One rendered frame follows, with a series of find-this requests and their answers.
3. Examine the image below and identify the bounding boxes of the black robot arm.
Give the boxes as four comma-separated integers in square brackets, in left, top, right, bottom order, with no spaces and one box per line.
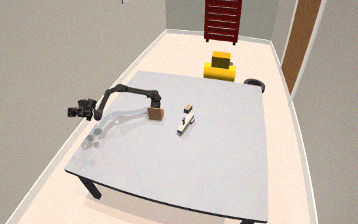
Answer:
[78,84,161,121]

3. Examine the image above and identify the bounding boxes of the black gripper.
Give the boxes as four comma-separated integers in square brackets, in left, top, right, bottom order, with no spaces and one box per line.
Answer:
[67,106,92,117]

